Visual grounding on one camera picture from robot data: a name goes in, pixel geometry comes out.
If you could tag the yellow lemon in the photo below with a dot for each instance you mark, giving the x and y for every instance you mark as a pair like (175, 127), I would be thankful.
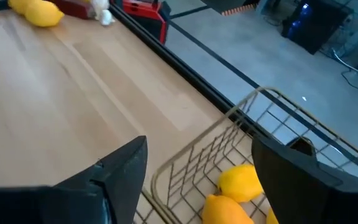
(239, 183)
(43, 14)
(17, 4)

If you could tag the red and black jobsite radio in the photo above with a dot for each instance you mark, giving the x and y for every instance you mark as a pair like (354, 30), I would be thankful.
(148, 14)

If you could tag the black and blue machine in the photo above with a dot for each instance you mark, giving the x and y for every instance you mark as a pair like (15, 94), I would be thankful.
(315, 25)

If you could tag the black aluminium table frame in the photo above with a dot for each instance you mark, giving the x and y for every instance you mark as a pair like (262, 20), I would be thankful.
(182, 69)

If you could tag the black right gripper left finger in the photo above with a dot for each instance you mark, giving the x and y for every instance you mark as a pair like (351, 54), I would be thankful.
(120, 174)

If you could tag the dark red chili pepper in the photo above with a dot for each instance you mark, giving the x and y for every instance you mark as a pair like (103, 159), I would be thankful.
(73, 7)

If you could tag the black object with orange stripes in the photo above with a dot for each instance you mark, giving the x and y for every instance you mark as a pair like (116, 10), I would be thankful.
(222, 4)

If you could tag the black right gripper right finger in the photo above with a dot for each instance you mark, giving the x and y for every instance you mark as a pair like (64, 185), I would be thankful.
(297, 186)

